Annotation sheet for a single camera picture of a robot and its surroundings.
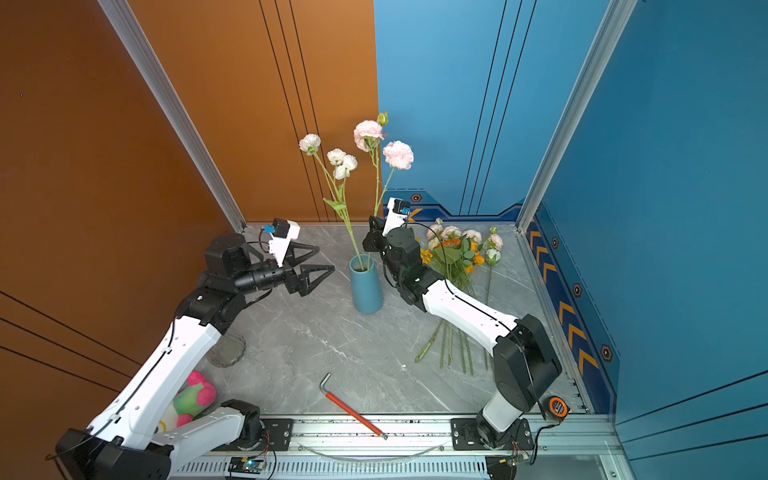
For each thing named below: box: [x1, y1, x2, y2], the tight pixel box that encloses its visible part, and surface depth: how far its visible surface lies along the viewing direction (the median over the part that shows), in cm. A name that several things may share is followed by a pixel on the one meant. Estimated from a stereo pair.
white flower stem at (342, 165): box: [299, 133, 365, 271], surface depth 82 cm
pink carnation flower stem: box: [426, 218, 482, 262], surface depth 110 cm
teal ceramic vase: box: [349, 254, 383, 315], surface depth 87 cm
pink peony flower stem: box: [354, 111, 414, 217], surface depth 74 cm
